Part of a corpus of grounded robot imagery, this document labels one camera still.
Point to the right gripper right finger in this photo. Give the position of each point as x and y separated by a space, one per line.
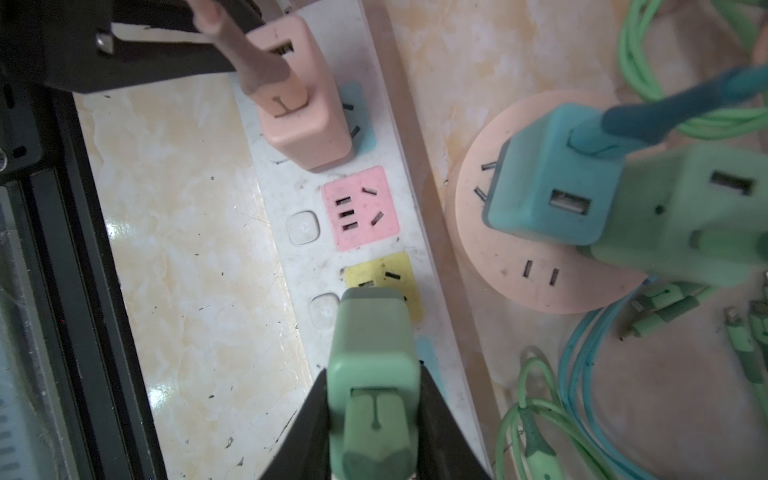
443 451

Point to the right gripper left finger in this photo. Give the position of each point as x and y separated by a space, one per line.
304 454

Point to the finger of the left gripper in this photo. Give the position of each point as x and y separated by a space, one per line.
71 45

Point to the pink charger plug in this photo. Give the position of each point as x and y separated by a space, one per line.
282 70

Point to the teal charger plug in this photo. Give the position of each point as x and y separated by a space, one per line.
555 180

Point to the light green charger plug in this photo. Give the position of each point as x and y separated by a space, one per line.
696 213

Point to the round pink socket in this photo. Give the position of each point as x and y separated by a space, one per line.
545 277

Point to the white multicolour power strip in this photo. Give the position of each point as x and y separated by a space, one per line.
357 224

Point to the black front base frame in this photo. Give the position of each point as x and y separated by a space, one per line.
73 400

